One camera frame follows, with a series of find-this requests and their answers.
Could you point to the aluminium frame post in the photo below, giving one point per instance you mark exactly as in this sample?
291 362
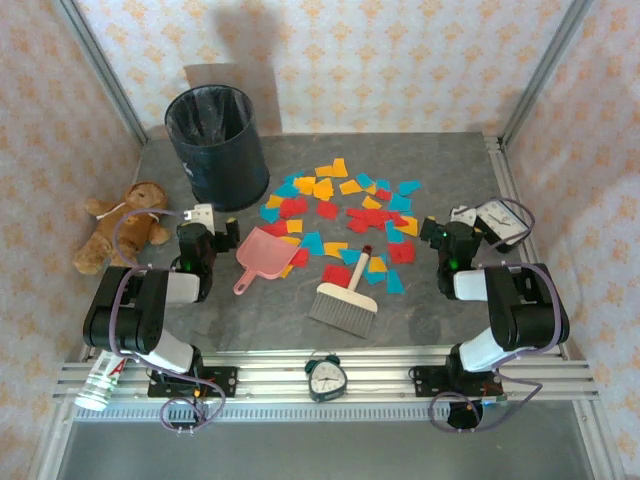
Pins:
542 75
106 75

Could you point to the red paper scrap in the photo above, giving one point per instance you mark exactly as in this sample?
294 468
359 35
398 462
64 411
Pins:
294 207
337 275
401 251
327 209
357 220
300 257
381 220
383 194
274 229
400 220

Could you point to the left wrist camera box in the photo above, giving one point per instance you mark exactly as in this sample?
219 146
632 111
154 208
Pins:
202 216

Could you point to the pink plastic dustpan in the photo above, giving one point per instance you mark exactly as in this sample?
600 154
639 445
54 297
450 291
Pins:
265 255

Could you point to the black square alarm clock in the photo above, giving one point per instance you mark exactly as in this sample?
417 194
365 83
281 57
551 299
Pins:
502 220

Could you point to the yellow paper scrap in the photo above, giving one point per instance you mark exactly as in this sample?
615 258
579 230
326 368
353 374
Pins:
274 201
370 189
292 241
350 186
410 225
304 184
287 270
371 203
294 226
339 167
377 264
335 248
324 170
323 189

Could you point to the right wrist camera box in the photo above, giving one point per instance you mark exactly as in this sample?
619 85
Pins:
465 214

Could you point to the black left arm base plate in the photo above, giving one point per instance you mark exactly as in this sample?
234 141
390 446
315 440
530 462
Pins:
227 380

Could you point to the clear plastic drink bottle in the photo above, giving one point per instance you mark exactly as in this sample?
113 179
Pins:
100 385

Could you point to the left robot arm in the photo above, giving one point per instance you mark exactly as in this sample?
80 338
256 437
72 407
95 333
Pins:
125 310

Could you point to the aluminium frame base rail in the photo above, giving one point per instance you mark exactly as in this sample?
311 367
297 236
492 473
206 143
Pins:
270 380

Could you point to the black plastic bin liner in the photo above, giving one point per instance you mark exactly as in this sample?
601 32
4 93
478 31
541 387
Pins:
210 110

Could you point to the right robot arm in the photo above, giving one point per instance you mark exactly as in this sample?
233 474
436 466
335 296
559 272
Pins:
530 310

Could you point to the brown teddy bear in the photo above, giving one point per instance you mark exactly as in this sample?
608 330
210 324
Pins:
125 225

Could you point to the green twin-bell alarm clock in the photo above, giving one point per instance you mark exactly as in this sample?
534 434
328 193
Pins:
326 382

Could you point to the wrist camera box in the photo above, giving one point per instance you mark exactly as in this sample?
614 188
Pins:
465 214
202 216

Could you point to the dark blue waste bin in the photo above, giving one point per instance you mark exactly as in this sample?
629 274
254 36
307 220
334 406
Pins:
225 170

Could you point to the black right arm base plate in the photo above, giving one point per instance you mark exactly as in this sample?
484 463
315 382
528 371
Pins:
425 377

